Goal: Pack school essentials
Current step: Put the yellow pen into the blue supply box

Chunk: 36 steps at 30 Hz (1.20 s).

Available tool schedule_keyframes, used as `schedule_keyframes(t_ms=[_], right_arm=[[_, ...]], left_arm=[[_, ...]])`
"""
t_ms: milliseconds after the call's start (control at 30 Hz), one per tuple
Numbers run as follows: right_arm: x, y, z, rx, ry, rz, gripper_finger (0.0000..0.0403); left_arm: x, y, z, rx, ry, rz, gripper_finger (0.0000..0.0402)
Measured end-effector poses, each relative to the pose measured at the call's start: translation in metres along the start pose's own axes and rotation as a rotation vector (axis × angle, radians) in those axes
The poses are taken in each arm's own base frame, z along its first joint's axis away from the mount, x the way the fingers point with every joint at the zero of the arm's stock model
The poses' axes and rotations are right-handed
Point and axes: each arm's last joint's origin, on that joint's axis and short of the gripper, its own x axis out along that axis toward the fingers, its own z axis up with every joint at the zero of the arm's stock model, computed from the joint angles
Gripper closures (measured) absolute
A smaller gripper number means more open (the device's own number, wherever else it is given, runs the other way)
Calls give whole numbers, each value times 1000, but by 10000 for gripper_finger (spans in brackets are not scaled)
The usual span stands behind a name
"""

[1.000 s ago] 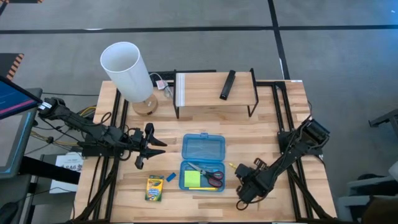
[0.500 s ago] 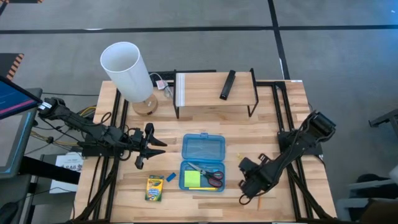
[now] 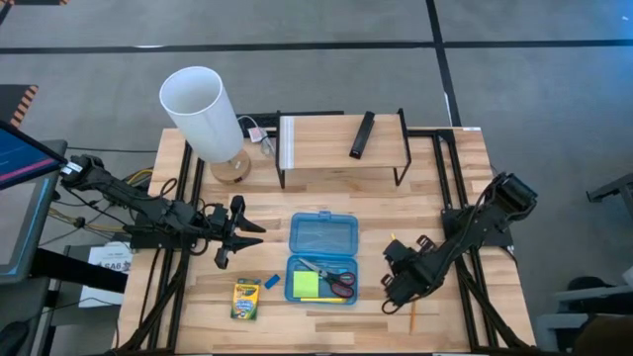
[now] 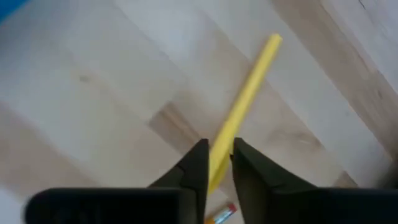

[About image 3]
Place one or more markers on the white printed paper sheet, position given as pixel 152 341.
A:
pixel 106 257

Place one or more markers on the white shade table lamp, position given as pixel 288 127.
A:
pixel 198 114

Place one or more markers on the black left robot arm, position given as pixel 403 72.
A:
pixel 148 207

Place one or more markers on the blue rectangular eraser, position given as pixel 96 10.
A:
pixel 272 281

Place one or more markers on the blue translucent plastic pencil case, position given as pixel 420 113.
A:
pixel 324 237

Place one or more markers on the red and black scissors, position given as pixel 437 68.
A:
pixel 321 272

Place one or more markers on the person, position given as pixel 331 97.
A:
pixel 603 338

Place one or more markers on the pencil with green ferrule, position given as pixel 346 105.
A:
pixel 321 299

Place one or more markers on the grey screen with teal edge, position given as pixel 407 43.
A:
pixel 15 232

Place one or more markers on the grey furniture leg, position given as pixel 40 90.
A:
pixel 618 190

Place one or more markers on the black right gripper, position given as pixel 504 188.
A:
pixel 410 272

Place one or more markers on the green yellow crayon box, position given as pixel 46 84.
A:
pixel 245 299

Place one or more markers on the blue lit screen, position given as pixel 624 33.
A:
pixel 20 158

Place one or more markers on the orange wooden pencil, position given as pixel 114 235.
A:
pixel 412 319

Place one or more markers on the black rectangular device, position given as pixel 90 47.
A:
pixel 362 134

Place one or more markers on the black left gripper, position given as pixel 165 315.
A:
pixel 225 232

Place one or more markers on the black stand bar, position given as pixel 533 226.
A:
pixel 74 269

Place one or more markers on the orange black striped mat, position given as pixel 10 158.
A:
pixel 15 104
pixel 29 2

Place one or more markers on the black aluminium mounting frame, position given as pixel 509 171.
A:
pixel 186 158
pixel 437 163

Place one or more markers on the pink white tag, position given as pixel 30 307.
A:
pixel 257 135

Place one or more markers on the black rounded object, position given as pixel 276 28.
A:
pixel 12 338

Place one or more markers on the grey office chair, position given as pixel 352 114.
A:
pixel 569 306

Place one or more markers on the green sticky note pad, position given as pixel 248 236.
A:
pixel 305 284

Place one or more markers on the wooden shelf with black legs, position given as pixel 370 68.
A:
pixel 326 143

